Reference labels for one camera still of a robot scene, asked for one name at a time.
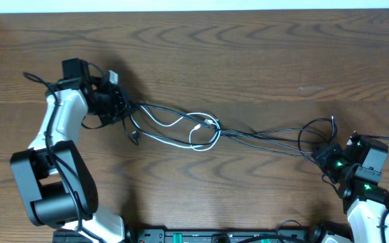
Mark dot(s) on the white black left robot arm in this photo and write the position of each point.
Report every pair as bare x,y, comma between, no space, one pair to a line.
55,185

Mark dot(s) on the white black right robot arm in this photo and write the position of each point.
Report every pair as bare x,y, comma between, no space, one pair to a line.
357,170

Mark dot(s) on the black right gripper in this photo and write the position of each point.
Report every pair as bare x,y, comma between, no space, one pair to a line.
322,154

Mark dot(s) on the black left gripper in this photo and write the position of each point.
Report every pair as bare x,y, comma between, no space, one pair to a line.
122,105

